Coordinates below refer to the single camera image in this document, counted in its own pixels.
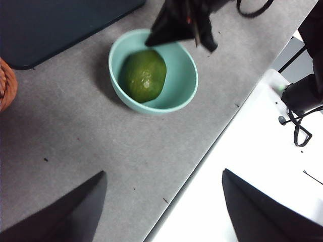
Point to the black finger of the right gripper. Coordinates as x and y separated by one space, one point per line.
204 27
171 27

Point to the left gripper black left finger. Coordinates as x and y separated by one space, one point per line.
63 219

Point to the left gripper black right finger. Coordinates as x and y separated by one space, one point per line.
265 219

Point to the teal ceramic bowl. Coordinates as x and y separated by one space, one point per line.
181 75

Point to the green avocado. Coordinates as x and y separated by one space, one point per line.
143 75

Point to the small grey round bolt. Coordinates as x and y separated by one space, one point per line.
282 120

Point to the dark green rectangular tray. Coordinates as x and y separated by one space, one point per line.
50 25

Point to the brown wicker basket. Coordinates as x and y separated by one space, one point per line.
7 85

